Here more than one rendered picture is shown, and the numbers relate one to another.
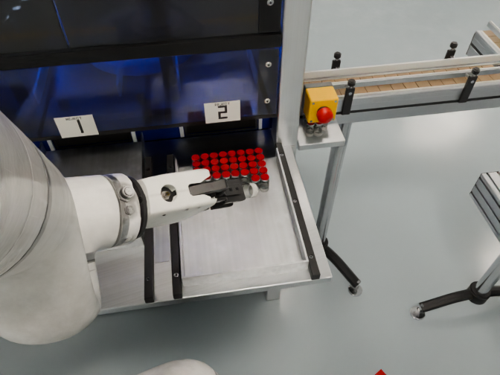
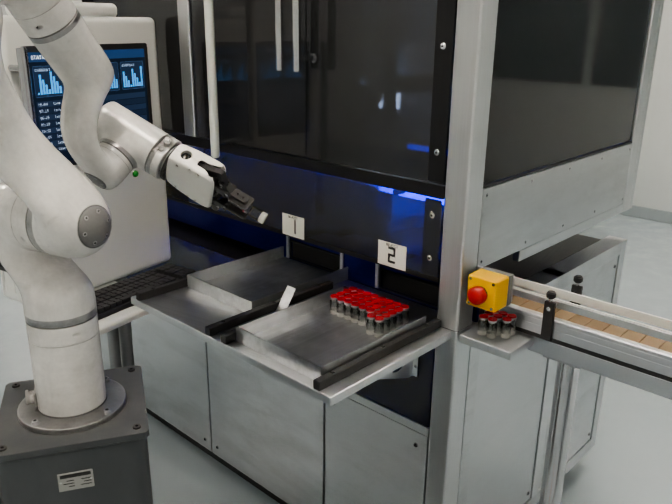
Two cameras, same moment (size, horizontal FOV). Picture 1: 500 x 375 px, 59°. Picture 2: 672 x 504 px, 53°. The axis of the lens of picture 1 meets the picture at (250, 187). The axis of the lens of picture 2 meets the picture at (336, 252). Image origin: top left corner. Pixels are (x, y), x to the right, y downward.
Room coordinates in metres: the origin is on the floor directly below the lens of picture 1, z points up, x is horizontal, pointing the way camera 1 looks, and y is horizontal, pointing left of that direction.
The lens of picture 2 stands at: (-0.22, -1.05, 1.55)
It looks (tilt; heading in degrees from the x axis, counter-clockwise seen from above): 19 degrees down; 52
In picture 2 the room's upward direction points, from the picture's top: 1 degrees clockwise
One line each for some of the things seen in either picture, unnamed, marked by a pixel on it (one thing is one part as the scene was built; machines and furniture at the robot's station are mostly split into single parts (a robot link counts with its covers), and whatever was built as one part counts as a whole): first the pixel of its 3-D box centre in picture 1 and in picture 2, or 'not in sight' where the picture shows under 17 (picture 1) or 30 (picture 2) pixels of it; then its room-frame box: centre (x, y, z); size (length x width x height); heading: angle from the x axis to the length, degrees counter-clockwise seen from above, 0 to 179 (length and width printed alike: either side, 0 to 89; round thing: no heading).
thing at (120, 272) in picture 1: (161, 210); (294, 311); (0.65, 0.21, 0.87); 0.70 x 0.48 x 0.02; 99
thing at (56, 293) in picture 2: not in sight; (40, 248); (0.07, 0.15, 1.16); 0.19 x 0.12 x 0.24; 115
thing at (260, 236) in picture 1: (235, 209); (332, 328); (0.63, 0.03, 0.90); 0.34 x 0.26 x 0.04; 9
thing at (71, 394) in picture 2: not in sight; (67, 361); (0.08, 0.12, 0.95); 0.19 x 0.19 x 0.18
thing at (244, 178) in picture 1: (231, 179); (359, 313); (0.72, 0.05, 0.90); 0.18 x 0.02 x 0.05; 99
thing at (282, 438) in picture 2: not in sight; (299, 315); (1.19, 0.97, 0.44); 2.06 x 1.00 x 0.88; 99
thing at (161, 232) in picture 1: (160, 227); (270, 306); (0.57, 0.20, 0.91); 0.14 x 0.03 x 0.06; 8
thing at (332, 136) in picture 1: (315, 129); (500, 337); (0.94, -0.19, 0.87); 0.14 x 0.13 x 0.02; 9
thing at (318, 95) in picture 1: (319, 103); (489, 289); (0.90, -0.18, 1.00); 0.08 x 0.07 x 0.07; 9
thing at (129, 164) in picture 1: (88, 190); (269, 276); (0.69, 0.39, 0.90); 0.34 x 0.26 x 0.04; 9
